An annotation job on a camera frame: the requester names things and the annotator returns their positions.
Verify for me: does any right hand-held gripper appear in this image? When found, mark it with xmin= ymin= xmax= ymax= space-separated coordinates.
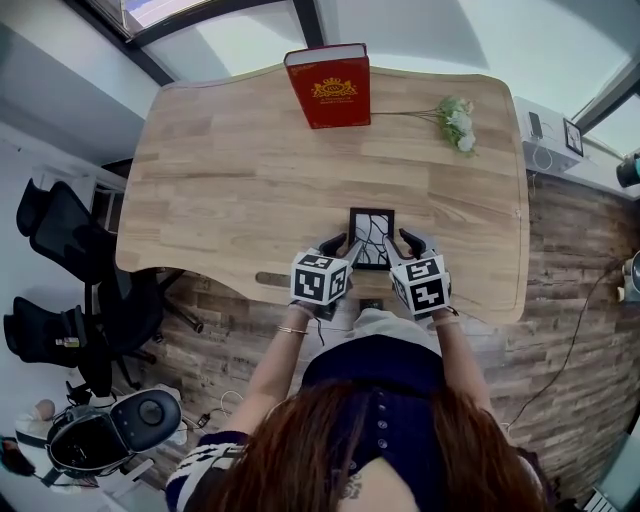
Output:
xmin=383 ymin=227 xmax=454 ymax=321

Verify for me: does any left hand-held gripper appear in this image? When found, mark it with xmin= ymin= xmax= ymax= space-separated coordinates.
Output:
xmin=290 ymin=232 xmax=367 ymax=321

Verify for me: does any black picture frame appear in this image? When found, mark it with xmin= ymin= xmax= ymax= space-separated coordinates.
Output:
xmin=348 ymin=207 xmax=396 ymax=272

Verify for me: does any person's left forearm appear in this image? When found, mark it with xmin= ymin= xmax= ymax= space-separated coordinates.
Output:
xmin=239 ymin=304 xmax=312 ymax=436

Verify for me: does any person's right forearm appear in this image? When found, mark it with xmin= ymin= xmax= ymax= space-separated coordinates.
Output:
xmin=429 ymin=312 xmax=494 ymax=416

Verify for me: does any wooden desk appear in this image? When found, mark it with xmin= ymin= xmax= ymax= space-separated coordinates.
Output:
xmin=114 ymin=64 xmax=531 ymax=325

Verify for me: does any person's leg in beige trousers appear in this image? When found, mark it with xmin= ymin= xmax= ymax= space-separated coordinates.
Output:
xmin=352 ymin=307 xmax=444 ymax=359

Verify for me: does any person's navy dress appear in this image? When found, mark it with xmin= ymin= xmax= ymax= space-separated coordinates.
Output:
xmin=164 ymin=334 xmax=551 ymax=512

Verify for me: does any white artificial flower sprig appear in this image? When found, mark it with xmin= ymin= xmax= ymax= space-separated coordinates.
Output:
xmin=372 ymin=95 xmax=479 ymax=158

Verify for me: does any red hardcover book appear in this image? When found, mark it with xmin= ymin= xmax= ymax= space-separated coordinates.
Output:
xmin=283 ymin=43 xmax=372 ymax=130

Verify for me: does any black teal cup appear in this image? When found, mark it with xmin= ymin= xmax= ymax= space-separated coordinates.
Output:
xmin=615 ymin=152 xmax=640 ymax=189

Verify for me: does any black office chair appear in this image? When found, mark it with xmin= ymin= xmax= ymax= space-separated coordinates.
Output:
xmin=17 ymin=177 xmax=206 ymax=351
xmin=3 ymin=295 xmax=144 ymax=396

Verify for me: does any white box with cables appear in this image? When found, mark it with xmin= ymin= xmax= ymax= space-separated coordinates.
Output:
xmin=514 ymin=95 xmax=584 ymax=174

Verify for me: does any black power cable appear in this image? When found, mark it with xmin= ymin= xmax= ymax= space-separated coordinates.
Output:
xmin=499 ymin=257 xmax=624 ymax=436

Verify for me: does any black framed picture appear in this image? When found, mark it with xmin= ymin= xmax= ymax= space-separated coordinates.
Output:
xmin=563 ymin=117 xmax=586 ymax=158

